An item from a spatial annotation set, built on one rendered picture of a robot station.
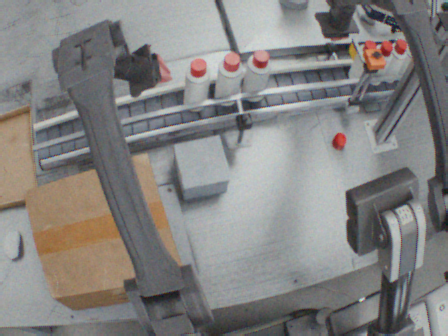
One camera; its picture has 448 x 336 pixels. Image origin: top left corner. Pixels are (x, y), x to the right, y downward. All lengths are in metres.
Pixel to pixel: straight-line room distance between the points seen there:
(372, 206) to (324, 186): 0.95
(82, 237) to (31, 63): 0.67
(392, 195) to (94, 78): 0.36
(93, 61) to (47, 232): 0.59
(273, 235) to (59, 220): 0.54
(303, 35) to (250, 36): 0.14
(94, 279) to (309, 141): 0.67
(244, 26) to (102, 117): 0.97
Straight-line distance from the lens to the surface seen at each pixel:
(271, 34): 1.72
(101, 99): 0.79
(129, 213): 0.84
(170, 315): 0.91
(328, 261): 1.60
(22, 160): 1.67
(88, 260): 1.28
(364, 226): 0.70
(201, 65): 1.43
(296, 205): 1.61
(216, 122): 1.60
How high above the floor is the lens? 2.37
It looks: 72 degrees down
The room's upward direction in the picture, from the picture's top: 11 degrees clockwise
